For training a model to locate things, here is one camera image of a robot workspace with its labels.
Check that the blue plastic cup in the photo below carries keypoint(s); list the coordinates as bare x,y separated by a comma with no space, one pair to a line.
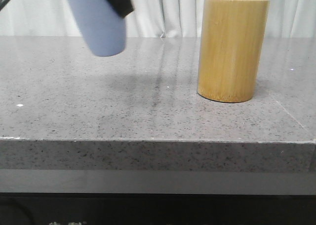
103,30

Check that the bamboo cylinder holder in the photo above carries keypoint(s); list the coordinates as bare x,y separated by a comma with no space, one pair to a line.
230,48

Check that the white curtain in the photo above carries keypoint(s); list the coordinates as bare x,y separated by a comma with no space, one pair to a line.
151,18

